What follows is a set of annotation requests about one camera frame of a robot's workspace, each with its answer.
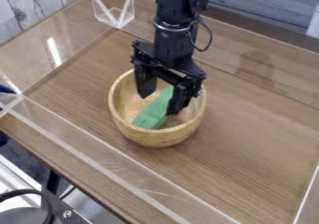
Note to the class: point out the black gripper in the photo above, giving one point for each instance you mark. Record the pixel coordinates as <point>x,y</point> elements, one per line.
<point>167,59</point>

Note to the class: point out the green rectangular block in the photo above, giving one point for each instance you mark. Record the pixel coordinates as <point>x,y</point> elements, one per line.
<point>154,114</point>

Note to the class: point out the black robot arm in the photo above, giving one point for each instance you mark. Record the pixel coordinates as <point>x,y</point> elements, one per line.
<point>177,12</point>

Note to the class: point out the brown wooden bowl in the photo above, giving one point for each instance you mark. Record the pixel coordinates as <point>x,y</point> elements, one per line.
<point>126,105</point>

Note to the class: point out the black table leg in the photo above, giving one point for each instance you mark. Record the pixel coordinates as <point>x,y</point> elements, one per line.
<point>53,182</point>

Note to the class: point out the clear acrylic barrier wall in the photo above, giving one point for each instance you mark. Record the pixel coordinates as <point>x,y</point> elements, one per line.
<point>246,170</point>

